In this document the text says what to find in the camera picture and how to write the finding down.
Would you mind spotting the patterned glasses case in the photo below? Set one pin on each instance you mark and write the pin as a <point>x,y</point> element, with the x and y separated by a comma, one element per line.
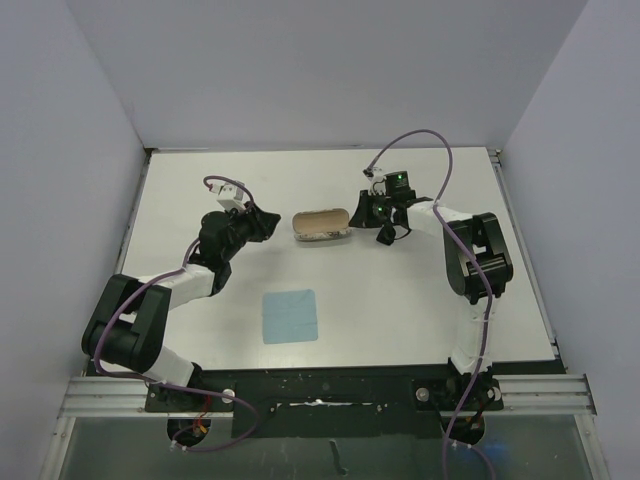
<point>321,225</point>

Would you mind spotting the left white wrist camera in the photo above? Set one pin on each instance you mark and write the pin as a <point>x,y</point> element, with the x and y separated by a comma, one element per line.
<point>229,196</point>

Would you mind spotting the black sunglasses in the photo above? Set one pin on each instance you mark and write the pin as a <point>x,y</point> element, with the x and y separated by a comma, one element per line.
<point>386,234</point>

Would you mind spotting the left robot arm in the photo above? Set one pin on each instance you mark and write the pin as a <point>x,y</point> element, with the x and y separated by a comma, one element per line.
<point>125,334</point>

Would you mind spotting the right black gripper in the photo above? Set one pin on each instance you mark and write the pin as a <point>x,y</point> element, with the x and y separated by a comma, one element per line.
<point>363,217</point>

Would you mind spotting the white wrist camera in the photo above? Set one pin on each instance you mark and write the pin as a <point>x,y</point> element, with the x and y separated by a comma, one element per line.
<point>229,196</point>
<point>377,180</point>

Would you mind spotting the blue cleaning cloth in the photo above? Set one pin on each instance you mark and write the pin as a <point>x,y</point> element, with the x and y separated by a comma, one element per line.
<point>289,317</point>

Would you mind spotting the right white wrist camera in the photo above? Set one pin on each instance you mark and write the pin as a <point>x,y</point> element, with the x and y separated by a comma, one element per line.
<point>377,180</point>

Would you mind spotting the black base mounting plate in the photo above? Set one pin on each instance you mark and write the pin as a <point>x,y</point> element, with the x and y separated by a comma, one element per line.
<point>346,402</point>

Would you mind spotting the aluminium frame rail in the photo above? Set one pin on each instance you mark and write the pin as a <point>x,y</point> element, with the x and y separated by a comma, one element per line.
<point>522,395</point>

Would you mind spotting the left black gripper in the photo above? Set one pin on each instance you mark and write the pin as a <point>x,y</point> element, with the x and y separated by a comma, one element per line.
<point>261,223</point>

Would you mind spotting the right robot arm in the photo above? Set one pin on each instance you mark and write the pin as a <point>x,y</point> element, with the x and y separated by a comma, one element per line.
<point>478,265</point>

